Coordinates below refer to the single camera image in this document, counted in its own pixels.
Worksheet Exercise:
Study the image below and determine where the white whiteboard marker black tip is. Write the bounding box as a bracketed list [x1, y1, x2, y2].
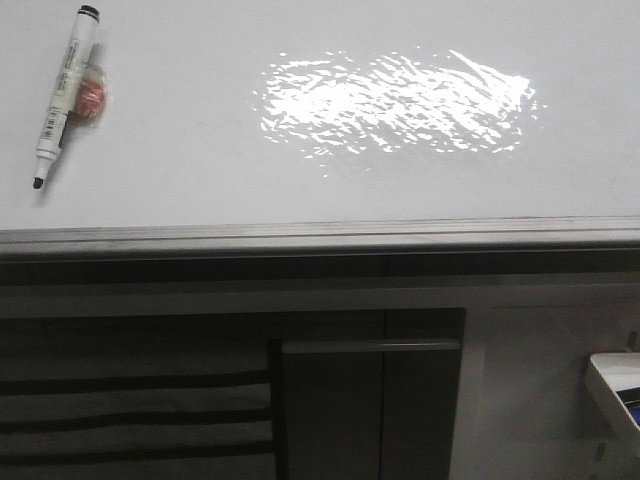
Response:
[33, 4, 100, 190]

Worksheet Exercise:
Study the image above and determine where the dark grey cabinet panel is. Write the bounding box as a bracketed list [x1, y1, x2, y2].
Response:
[270, 308, 466, 479]

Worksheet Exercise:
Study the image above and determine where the white wall-mounted marker tray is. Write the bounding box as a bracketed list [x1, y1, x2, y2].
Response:
[585, 352, 639, 457]

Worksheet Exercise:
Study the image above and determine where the large white whiteboard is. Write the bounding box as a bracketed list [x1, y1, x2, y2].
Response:
[1, 1, 639, 259]

